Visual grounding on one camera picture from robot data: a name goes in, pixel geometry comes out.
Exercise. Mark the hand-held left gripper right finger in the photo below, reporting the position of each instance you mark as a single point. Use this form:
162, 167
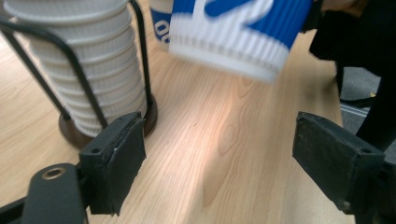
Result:
333, 155

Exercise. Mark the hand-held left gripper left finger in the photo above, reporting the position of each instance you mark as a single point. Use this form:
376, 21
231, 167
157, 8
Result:
115, 161

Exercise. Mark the stack of white paper cups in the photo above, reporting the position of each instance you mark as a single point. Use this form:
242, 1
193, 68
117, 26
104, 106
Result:
99, 62

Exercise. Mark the blue white paper cup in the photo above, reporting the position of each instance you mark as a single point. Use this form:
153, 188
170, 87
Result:
160, 28
230, 40

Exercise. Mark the metal floor rail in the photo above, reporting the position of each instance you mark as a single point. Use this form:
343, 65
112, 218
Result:
355, 109

